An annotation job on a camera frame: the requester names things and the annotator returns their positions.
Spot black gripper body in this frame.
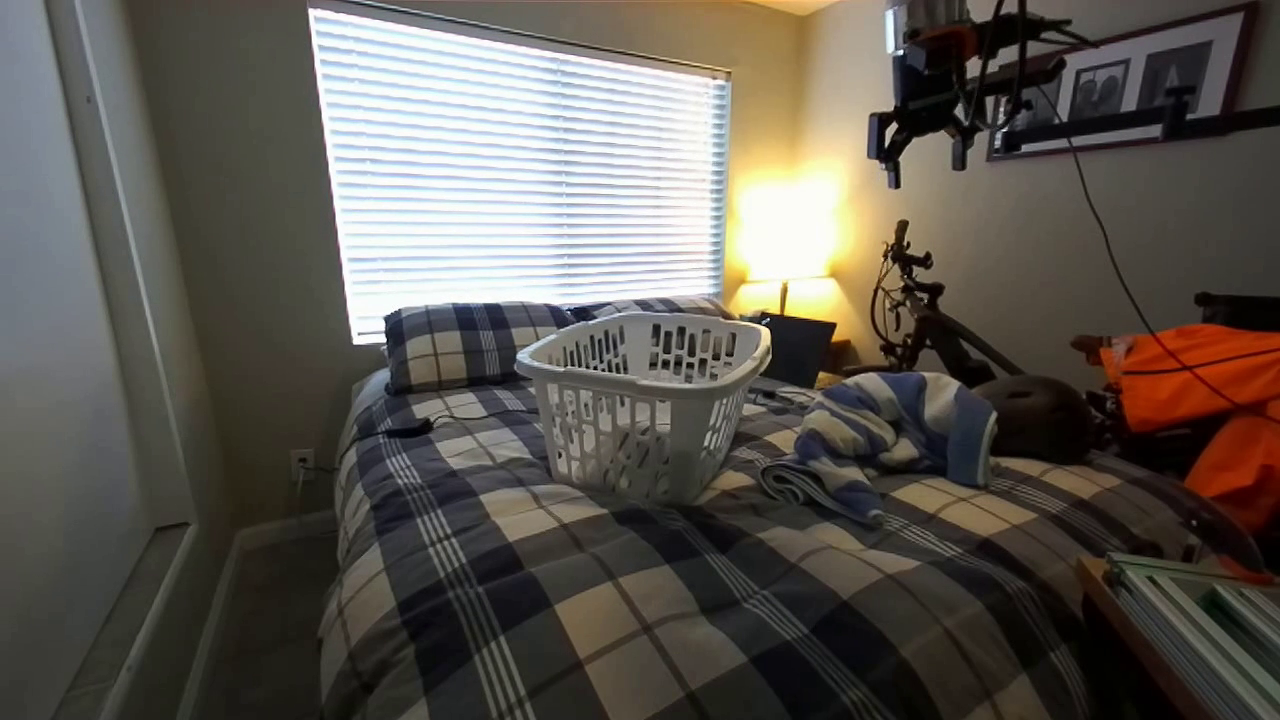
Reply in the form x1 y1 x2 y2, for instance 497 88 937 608
883 21 998 143

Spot blue cloth garment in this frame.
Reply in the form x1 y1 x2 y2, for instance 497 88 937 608
754 368 1002 530

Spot white plastic laundry basket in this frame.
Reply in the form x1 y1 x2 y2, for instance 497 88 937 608
511 310 774 511

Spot glowing table lamp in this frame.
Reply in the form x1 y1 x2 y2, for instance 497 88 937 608
722 164 856 330

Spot black bicycle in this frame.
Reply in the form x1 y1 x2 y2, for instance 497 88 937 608
865 218 1030 402

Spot framed photo collage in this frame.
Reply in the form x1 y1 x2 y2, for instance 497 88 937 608
986 4 1263 167

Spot dark storage bin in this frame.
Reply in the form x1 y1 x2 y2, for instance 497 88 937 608
759 313 839 391

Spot black bicycle helmet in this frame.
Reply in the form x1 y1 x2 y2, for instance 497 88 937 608
978 373 1104 469

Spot blue plaid pillow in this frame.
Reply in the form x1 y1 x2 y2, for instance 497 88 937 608
573 291 732 325
378 301 581 395

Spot orange bag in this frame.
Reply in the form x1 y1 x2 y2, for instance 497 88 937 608
1070 319 1280 541

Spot white window blinds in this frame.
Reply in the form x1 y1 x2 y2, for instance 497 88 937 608
306 4 736 350

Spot blue plaid bed comforter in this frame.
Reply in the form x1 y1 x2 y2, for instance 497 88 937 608
315 365 1263 720

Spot aluminium and wood robot stand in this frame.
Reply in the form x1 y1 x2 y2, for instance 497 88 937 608
1077 549 1280 720

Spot small black remote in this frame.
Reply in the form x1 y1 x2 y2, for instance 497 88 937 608
377 412 438 446

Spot black stereo camera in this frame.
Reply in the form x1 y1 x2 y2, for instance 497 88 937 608
990 52 1070 104

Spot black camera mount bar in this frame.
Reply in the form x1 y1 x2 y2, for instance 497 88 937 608
996 85 1280 155

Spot long black hanging cable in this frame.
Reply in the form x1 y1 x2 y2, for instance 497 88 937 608
1049 75 1280 466

